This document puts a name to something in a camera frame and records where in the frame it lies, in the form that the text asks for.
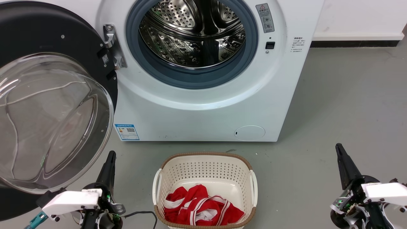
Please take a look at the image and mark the metal door hinge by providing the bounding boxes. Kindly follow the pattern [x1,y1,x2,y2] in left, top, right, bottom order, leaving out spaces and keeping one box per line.
[102,24,128,70]

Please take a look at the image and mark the red and white garment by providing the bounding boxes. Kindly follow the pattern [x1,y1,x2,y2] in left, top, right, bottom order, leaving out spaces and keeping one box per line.
[164,184,246,226]

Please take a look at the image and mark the round white filter cover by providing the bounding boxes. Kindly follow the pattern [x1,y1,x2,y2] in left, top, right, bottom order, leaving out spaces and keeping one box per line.
[234,125,266,142]

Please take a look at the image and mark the black round glass washer door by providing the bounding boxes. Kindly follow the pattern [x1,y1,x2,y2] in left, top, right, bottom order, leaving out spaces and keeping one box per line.
[0,0,118,222]

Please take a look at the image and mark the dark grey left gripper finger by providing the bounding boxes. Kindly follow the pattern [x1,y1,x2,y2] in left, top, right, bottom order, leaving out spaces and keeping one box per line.
[96,151,112,188]
[108,151,116,191]

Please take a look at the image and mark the blue energy label sticker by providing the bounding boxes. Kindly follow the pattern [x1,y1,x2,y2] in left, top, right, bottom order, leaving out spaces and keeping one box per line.
[114,124,140,141]

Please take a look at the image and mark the cream perforated laundry basket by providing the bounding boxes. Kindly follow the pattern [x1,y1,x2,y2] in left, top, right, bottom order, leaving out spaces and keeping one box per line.
[152,152,258,229]

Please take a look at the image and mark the black skirting strip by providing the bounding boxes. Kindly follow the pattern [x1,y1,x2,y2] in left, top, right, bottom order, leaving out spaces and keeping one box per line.
[310,40,400,48]

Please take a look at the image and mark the steel perforated washer drum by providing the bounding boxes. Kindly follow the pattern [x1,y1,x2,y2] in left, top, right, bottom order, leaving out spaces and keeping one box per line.
[139,0,247,69]

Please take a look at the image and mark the thin black cable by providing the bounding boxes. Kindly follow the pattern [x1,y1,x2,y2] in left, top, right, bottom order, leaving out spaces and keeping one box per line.
[122,211,158,227]

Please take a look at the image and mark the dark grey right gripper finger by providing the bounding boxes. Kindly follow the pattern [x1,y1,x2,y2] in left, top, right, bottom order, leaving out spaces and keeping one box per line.
[339,143,362,184]
[335,143,352,191]

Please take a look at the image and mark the grey warning sticker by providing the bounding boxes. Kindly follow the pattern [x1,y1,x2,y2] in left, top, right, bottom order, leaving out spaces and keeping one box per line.
[256,3,275,34]

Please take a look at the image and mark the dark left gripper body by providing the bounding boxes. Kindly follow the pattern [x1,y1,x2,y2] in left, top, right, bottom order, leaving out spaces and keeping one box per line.
[83,183,126,220]

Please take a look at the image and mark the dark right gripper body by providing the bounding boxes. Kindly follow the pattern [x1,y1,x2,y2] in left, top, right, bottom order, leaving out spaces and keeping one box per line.
[330,176,382,215]

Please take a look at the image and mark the teal cable connector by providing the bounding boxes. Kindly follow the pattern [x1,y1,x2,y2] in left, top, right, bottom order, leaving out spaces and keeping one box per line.
[25,212,48,229]

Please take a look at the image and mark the white front-load washing machine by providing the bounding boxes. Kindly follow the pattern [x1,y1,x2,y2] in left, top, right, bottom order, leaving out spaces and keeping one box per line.
[48,0,325,142]

